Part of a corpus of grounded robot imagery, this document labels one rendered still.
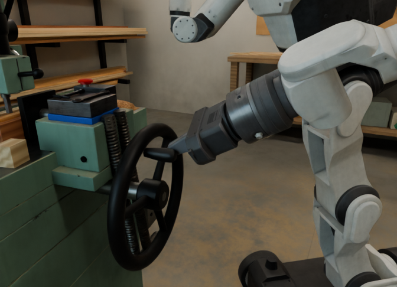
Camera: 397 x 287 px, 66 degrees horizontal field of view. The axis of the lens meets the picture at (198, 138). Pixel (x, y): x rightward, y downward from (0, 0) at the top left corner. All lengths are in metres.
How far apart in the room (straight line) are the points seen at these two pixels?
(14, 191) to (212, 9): 0.72
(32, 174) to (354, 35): 0.54
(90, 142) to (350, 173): 0.71
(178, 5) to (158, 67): 3.40
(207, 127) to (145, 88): 4.12
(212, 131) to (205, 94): 3.64
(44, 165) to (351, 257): 0.95
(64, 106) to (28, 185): 0.15
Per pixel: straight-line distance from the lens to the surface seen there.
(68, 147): 0.62
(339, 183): 0.98
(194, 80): 4.13
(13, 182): 0.60
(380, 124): 3.32
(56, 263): 0.73
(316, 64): 0.41
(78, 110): 0.60
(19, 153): 0.61
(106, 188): 0.66
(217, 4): 0.99
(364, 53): 0.42
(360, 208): 1.00
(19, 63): 0.74
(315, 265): 1.50
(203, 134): 0.46
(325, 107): 0.46
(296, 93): 0.43
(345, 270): 1.20
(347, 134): 0.87
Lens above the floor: 1.13
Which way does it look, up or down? 20 degrees down
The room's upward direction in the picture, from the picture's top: straight up
